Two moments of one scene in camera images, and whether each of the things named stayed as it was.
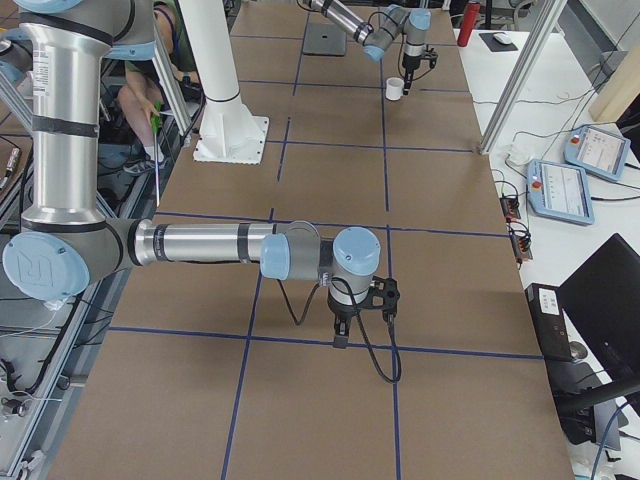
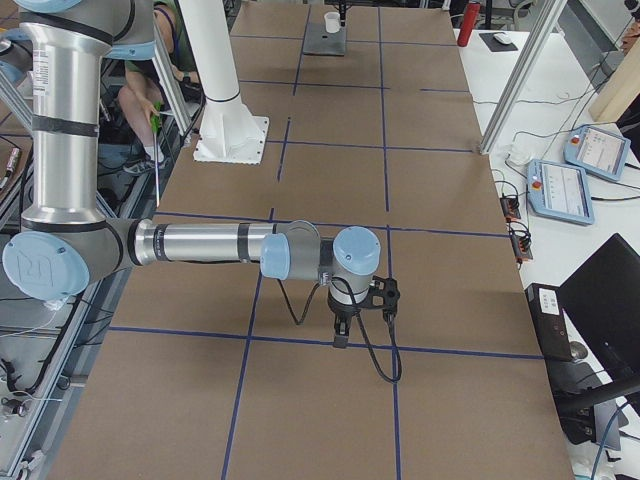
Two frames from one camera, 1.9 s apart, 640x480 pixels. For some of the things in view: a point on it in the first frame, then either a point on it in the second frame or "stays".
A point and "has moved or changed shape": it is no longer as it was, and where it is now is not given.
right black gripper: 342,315 stays
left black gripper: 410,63 to 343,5
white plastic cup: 394,88 has moved or changed shape
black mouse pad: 495,45 stays
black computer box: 547,310 stays
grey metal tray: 324,39 stays
